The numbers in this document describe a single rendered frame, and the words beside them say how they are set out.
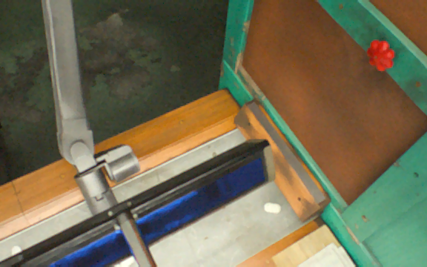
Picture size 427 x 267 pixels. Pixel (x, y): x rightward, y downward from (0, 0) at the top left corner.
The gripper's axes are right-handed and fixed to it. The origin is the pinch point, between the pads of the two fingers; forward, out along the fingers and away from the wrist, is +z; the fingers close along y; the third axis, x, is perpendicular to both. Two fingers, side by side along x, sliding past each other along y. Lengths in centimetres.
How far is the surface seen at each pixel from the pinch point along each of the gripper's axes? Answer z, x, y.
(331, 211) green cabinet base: 8.2, -15.4, 42.0
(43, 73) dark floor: -45, 139, -1
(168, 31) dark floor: -42, 137, 70
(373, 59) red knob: -26, -40, 40
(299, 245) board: 12.7, -13.1, 33.0
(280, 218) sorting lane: 9.3, -5.3, 34.4
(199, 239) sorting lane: 5.4, -2.1, 15.3
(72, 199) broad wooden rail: -12.5, 11.5, -5.8
